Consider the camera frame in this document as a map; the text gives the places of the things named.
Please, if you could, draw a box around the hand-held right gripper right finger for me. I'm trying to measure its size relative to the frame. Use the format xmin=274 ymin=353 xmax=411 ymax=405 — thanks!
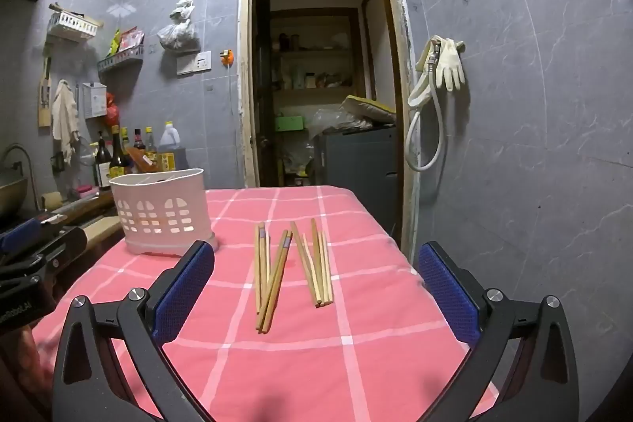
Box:
xmin=418 ymin=241 xmax=580 ymax=422

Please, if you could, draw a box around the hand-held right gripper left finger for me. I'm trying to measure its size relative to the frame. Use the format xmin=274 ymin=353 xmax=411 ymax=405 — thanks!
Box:
xmin=51 ymin=240 xmax=217 ymax=422

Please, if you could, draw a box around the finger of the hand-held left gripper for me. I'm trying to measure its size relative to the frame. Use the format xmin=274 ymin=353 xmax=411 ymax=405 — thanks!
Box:
xmin=0 ymin=213 xmax=68 ymax=255
xmin=30 ymin=227 xmax=89 ymax=273

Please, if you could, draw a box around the white slotted utensil holder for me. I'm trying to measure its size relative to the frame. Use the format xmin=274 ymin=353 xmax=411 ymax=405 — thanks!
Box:
xmin=109 ymin=168 xmax=219 ymax=257

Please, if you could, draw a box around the bunch of wooden chopsticks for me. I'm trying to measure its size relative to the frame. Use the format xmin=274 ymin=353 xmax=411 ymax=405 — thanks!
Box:
xmin=254 ymin=218 xmax=334 ymax=335

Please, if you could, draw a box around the steel sink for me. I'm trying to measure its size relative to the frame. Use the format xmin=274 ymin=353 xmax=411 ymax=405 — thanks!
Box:
xmin=0 ymin=177 xmax=31 ymax=218

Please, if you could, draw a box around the wooden cutting board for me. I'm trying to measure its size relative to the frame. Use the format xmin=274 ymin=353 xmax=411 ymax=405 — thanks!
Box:
xmin=49 ymin=191 xmax=118 ymax=227

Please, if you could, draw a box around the curved metal faucet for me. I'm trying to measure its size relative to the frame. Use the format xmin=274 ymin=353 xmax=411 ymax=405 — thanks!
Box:
xmin=1 ymin=144 xmax=40 ymax=211

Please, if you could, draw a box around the dark wine bottle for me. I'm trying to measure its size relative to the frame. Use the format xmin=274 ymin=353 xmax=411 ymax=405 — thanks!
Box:
xmin=94 ymin=131 xmax=112 ymax=191

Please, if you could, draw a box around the soy sauce bottle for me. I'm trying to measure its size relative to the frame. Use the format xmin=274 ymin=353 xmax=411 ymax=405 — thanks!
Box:
xmin=109 ymin=125 xmax=133 ymax=180

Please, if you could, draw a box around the white hanging rag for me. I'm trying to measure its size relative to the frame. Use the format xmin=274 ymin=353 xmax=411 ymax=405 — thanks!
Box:
xmin=52 ymin=79 xmax=81 ymax=166

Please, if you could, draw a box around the pink checked cloth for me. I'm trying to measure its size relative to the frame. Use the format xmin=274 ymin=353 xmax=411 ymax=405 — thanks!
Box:
xmin=30 ymin=185 xmax=500 ymax=422

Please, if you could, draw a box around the wooden knife rack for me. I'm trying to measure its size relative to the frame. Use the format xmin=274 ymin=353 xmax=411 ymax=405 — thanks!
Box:
xmin=38 ymin=56 xmax=53 ymax=127

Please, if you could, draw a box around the white perforated utensil holder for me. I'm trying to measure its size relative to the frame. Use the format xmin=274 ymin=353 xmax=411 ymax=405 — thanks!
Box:
xmin=82 ymin=82 xmax=108 ymax=119

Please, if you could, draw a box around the large cooking oil jug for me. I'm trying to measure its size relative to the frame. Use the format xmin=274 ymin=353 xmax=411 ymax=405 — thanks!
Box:
xmin=157 ymin=121 xmax=189 ymax=170

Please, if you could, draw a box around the grey cabinet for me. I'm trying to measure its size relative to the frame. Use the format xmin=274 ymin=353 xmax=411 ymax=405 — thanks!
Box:
xmin=313 ymin=127 xmax=399 ymax=227

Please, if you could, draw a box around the green box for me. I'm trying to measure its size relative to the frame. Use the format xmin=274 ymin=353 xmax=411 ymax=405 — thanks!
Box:
xmin=275 ymin=115 xmax=304 ymax=134

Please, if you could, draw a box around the yellow edged cushion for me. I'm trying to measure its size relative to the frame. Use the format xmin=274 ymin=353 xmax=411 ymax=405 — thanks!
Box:
xmin=340 ymin=94 xmax=397 ymax=123

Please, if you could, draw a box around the crumpled clear plastic sheet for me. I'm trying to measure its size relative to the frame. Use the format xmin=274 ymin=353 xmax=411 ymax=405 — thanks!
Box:
xmin=307 ymin=107 xmax=374 ymax=140

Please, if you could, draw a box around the dark wooden door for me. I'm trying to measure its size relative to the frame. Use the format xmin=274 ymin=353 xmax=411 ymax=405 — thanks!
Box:
xmin=254 ymin=0 xmax=274 ymax=188

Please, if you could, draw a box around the red snack packet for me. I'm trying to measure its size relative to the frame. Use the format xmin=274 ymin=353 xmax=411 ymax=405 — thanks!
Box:
xmin=120 ymin=26 xmax=145 ymax=54

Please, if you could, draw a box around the filled clear plastic bag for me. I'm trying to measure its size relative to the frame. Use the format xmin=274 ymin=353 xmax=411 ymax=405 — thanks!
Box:
xmin=157 ymin=19 xmax=201 ymax=53

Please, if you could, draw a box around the wooden storage shelf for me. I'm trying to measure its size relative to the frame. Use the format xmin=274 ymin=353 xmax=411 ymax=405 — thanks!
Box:
xmin=269 ymin=7 xmax=363 ymax=109

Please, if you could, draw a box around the white flexible hose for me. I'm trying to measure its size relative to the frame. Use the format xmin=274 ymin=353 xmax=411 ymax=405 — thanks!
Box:
xmin=404 ymin=49 xmax=447 ymax=172

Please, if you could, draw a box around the grey wall shelf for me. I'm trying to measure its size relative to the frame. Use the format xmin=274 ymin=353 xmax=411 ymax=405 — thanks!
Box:
xmin=97 ymin=45 xmax=145 ymax=75

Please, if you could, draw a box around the white wall basket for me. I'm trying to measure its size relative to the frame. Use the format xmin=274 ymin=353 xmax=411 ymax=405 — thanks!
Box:
xmin=47 ymin=3 xmax=103 ymax=41

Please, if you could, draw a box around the wooden door frame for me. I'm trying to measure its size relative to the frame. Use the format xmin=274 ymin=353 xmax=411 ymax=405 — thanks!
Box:
xmin=236 ymin=0 xmax=421 ymax=257

